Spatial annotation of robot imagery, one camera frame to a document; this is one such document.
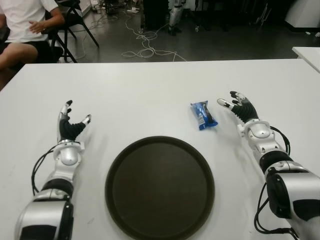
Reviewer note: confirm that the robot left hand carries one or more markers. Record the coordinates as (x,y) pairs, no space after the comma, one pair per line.
(67,128)

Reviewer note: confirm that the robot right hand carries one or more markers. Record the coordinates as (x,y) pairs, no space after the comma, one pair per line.
(246,110)

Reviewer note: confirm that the blue Oreo packet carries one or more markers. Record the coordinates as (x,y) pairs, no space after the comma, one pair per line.
(203,116)

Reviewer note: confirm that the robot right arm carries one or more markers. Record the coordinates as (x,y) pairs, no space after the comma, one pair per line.
(287,190)

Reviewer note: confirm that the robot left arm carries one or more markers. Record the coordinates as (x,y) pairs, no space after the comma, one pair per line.
(67,156)

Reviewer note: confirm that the white side table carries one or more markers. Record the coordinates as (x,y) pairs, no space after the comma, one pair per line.
(310,56)

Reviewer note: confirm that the folded metal stand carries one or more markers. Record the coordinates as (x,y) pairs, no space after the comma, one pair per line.
(265,13)

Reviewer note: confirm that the small white floor object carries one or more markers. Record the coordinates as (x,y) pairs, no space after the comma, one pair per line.
(308,33)

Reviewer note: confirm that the round dark brown tray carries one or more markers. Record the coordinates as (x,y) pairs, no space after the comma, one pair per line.
(160,187)

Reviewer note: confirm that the black folding chair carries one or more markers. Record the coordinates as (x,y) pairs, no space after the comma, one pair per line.
(75,18)

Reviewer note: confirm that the white rounded machine housing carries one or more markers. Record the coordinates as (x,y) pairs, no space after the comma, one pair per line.
(305,12)

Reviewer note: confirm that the seated person white shirt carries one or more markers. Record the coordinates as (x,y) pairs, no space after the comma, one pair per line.
(22,20)

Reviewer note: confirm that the silver humanoid robot legs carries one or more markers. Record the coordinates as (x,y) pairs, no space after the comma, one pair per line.
(174,15)

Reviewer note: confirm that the white display cabinet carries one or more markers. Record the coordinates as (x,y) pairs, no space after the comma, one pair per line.
(87,8)

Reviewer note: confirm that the black cabinet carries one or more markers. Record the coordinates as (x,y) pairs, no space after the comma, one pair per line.
(155,12)

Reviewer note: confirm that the white power strip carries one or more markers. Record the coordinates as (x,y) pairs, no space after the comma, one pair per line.
(133,10)

